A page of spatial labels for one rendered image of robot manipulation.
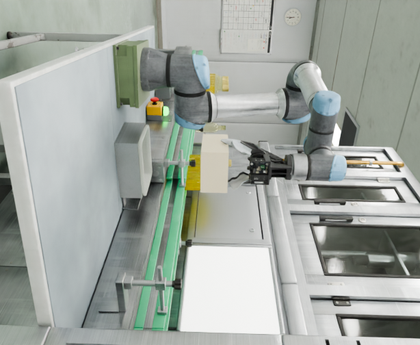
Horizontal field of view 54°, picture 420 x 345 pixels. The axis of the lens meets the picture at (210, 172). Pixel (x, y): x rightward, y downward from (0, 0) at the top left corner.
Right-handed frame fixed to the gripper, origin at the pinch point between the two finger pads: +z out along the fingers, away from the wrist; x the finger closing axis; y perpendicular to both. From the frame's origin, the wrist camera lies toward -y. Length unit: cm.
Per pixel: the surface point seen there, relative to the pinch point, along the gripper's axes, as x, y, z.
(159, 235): 31.4, -10.0, 20.1
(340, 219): 46, -51, -54
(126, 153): 4.7, -17.7, 31.7
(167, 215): 30.2, -21.3, 18.9
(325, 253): 50, -30, -44
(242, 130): 195, -668, -43
